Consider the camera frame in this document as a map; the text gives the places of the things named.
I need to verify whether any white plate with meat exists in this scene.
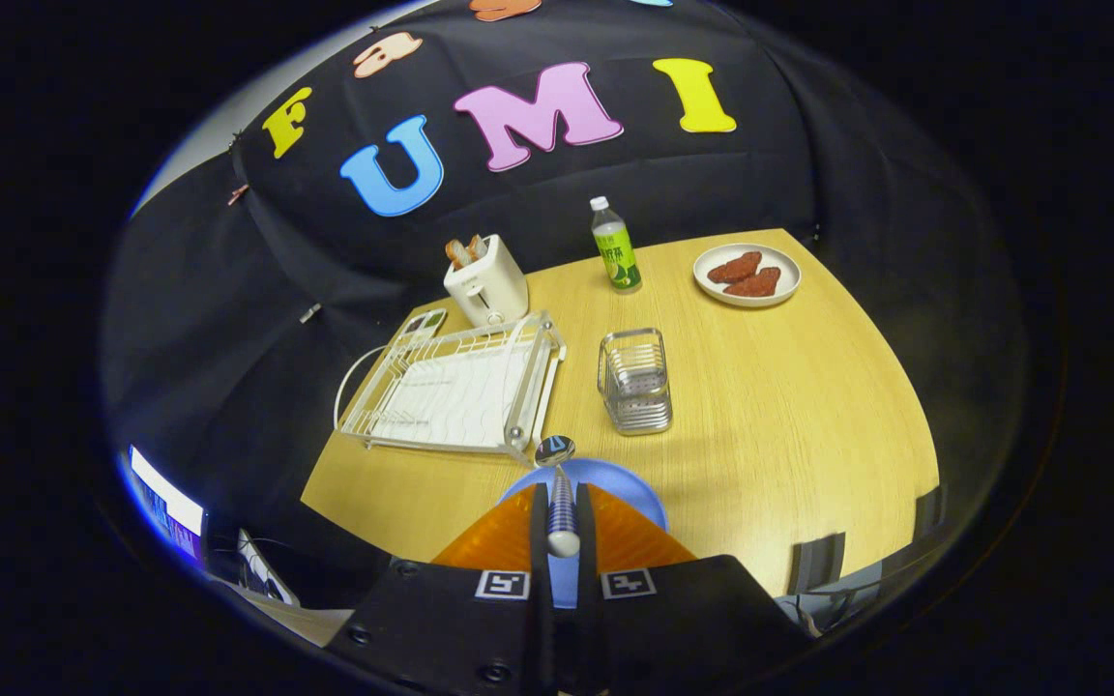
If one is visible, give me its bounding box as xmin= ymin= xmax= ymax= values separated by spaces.
xmin=692 ymin=242 xmax=802 ymax=308

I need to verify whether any red meat piece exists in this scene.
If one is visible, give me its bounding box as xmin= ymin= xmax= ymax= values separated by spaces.
xmin=707 ymin=251 xmax=763 ymax=284
xmin=723 ymin=267 xmax=782 ymax=298

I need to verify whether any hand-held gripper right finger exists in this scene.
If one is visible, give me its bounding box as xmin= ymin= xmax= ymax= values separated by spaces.
xmin=576 ymin=481 xmax=814 ymax=696

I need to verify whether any black backdrop cloth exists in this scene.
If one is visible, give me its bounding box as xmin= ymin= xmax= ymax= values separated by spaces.
xmin=103 ymin=0 xmax=1032 ymax=542

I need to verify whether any green label drink bottle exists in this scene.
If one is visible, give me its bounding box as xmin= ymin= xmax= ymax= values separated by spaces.
xmin=589 ymin=196 xmax=643 ymax=294

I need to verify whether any metal spoon striped handle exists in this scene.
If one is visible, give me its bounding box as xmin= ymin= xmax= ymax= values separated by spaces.
xmin=534 ymin=435 xmax=582 ymax=560

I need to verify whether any blue plate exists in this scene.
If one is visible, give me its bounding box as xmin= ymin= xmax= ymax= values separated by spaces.
xmin=499 ymin=458 xmax=669 ymax=610

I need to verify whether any white divided grain tray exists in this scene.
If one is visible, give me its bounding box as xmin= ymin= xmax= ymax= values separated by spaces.
xmin=400 ymin=307 xmax=449 ymax=339

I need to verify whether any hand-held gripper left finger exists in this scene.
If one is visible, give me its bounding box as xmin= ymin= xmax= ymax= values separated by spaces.
xmin=325 ymin=481 xmax=555 ymax=696

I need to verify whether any white wire dish rack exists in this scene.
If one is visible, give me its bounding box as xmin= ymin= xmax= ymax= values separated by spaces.
xmin=335 ymin=309 xmax=568 ymax=467

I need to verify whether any metal wire basket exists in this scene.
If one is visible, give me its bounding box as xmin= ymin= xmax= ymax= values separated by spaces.
xmin=598 ymin=328 xmax=674 ymax=437

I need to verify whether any computer monitor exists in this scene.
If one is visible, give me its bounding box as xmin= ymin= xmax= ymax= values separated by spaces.
xmin=127 ymin=445 xmax=205 ymax=562

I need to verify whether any white toaster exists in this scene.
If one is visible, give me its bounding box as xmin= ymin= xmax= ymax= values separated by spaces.
xmin=443 ymin=234 xmax=530 ymax=330

